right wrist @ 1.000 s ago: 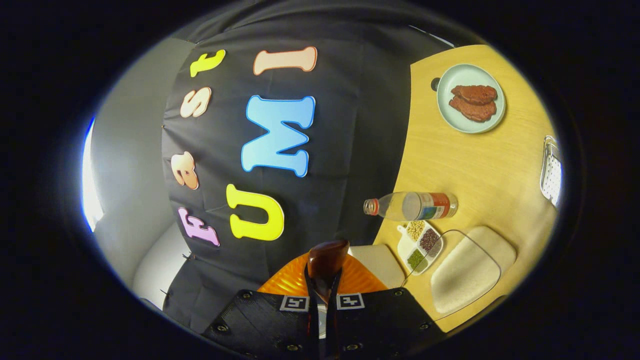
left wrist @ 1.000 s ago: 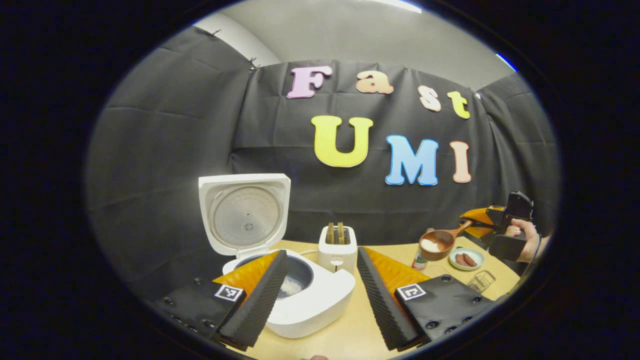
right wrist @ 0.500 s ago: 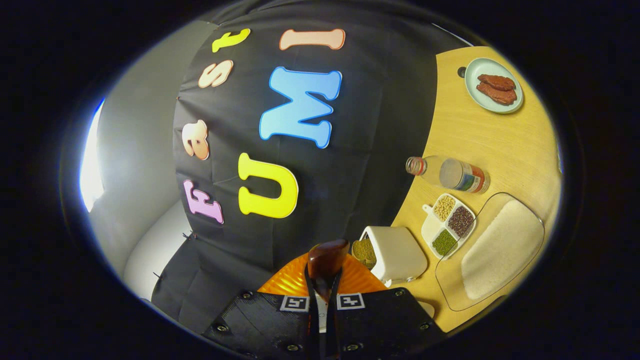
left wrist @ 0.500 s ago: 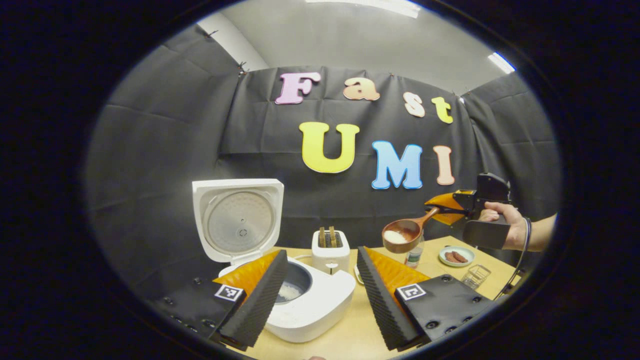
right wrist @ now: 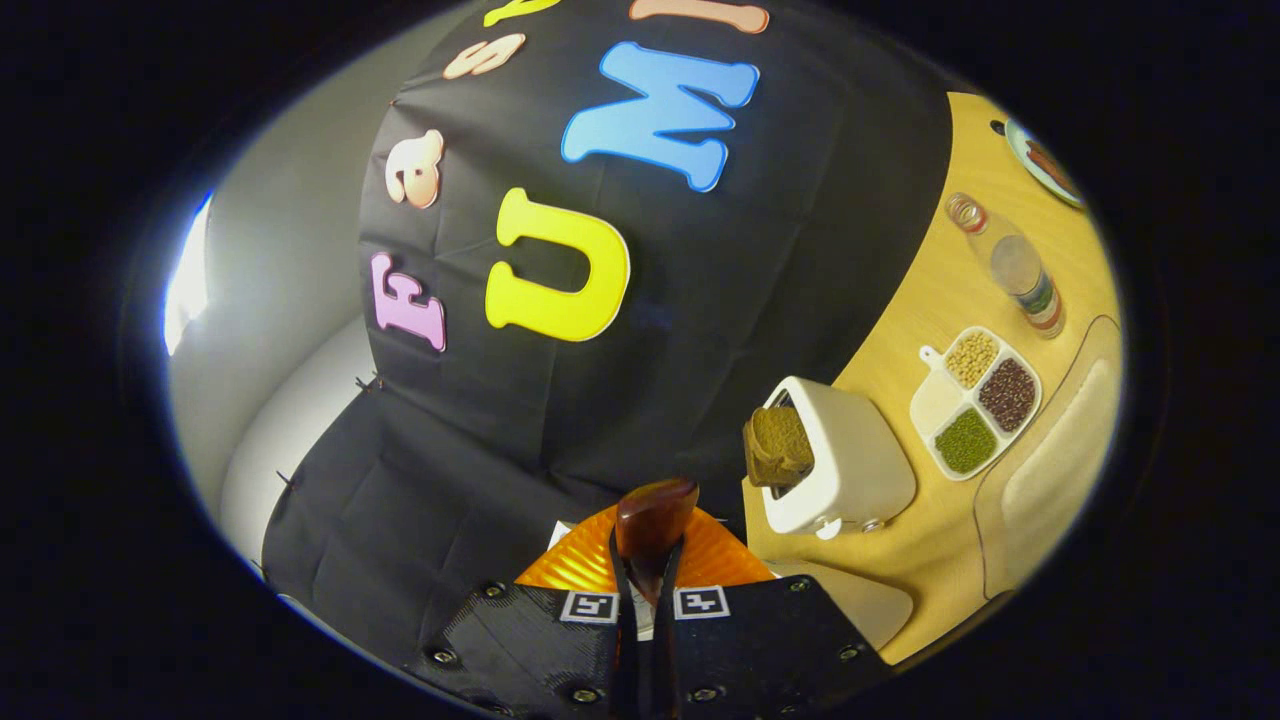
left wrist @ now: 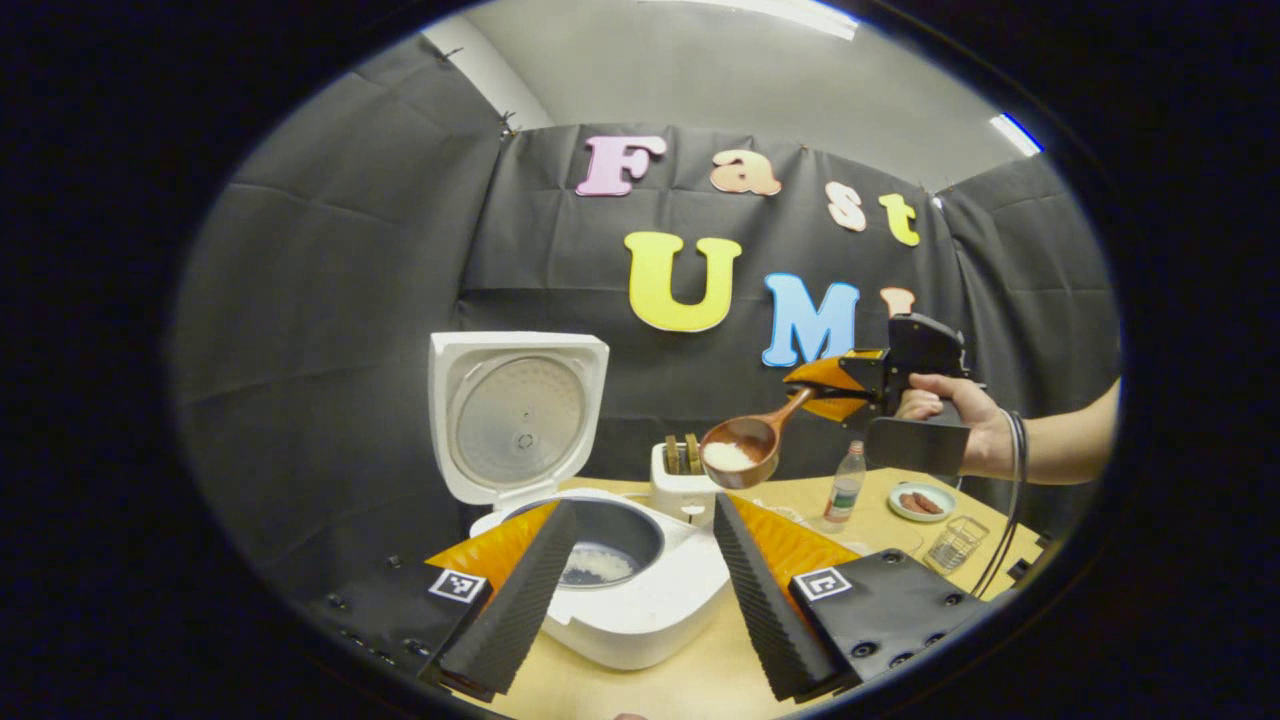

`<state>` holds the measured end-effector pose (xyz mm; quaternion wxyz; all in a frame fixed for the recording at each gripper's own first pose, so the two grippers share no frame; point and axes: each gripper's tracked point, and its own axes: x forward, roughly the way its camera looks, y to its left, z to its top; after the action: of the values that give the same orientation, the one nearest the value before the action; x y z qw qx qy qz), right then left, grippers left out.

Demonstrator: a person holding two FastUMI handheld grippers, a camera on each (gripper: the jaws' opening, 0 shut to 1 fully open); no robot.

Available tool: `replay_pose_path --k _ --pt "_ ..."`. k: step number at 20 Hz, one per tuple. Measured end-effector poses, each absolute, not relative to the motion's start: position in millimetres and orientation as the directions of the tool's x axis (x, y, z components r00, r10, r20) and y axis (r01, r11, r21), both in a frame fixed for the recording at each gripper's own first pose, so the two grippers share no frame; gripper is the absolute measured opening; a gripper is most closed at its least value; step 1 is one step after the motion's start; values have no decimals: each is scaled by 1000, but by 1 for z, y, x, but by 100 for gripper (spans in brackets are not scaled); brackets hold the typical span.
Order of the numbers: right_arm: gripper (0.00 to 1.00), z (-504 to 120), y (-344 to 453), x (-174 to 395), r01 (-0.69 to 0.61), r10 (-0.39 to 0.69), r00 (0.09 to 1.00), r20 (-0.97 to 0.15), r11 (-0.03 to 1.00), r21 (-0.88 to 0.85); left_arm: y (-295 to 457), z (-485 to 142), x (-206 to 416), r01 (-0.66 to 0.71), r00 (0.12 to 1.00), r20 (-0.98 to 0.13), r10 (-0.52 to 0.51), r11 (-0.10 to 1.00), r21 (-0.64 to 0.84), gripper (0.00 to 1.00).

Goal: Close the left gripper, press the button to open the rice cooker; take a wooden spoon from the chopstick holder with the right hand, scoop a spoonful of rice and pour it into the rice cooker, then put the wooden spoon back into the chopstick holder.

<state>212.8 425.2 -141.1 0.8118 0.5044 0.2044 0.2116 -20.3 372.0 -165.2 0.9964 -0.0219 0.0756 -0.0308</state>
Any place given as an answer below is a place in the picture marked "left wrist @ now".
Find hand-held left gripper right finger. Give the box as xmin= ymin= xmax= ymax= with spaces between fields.
xmin=713 ymin=492 xmax=991 ymax=703

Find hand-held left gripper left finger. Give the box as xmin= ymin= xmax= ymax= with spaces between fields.
xmin=300 ymin=500 xmax=579 ymax=703

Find white rice grains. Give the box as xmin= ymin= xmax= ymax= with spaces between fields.
xmin=562 ymin=547 xmax=637 ymax=587

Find brown wooden spoon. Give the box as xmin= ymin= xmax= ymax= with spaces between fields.
xmin=699 ymin=385 xmax=819 ymax=491

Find white rice cooker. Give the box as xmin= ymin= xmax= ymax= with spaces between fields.
xmin=428 ymin=332 xmax=732 ymax=672

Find clear plastic bottle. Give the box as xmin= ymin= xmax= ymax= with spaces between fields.
xmin=821 ymin=440 xmax=868 ymax=532

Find pale green plate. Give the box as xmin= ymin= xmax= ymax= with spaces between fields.
xmin=887 ymin=483 xmax=958 ymax=524

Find white toaster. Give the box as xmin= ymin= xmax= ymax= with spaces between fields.
xmin=650 ymin=440 xmax=723 ymax=528

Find small ceiling light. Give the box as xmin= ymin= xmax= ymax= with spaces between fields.
xmin=990 ymin=113 xmax=1043 ymax=159

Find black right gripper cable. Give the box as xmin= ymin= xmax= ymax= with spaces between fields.
xmin=968 ymin=408 xmax=1031 ymax=601

